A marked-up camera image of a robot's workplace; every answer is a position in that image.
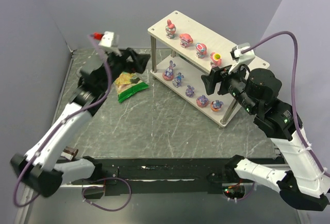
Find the pink cup toy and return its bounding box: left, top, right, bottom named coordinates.
left=210, top=52, right=222, bottom=68

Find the pink striped bunny toy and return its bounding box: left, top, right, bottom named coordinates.
left=195, top=43, right=207, bottom=59

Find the small purple bunny head toy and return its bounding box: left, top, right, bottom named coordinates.
left=185, top=85, right=194, bottom=98

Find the purple bunny pink base toy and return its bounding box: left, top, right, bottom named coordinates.
left=162, top=60, right=176, bottom=81

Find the purple bunny blue ears toy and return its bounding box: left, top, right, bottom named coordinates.
left=172, top=72, right=184, bottom=88

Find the pink bunny red bow toy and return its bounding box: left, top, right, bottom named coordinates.
left=165, top=20, right=176, bottom=39

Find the pink bunny flower ring toy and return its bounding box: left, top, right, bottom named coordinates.
left=179, top=33, right=193, bottom=48

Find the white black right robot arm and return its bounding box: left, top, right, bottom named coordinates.
left=201, top=65, right=329, bottom=212

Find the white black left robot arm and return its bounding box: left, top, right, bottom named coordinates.
left=10, top=48, right=151, bottom=197

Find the white wooden two-tier shelf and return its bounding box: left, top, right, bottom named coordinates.
left=147, top=10, right=271, bottom=128

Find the green Chuba chips bag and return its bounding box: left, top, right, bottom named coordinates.
left=114, top=72, right=149, bottom=103

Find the brown snack bar wrapper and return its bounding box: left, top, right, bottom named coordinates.
left=60, top=146, right=78, bottom=161

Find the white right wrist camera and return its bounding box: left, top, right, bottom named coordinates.
left=229, top=43, right=255, bottom=74

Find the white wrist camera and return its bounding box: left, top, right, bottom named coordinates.
left=229, top=43, right=255, bottom=74
left=92, top=31, right=122, bottom=56

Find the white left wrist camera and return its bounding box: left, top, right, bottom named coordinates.
left=92, top=31, right=122, bottom=56

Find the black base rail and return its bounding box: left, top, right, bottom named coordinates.
left=71, top=157, right=284, bottom=199

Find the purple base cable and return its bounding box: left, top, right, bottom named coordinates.
left=81, top=177, right=133, bottom=212

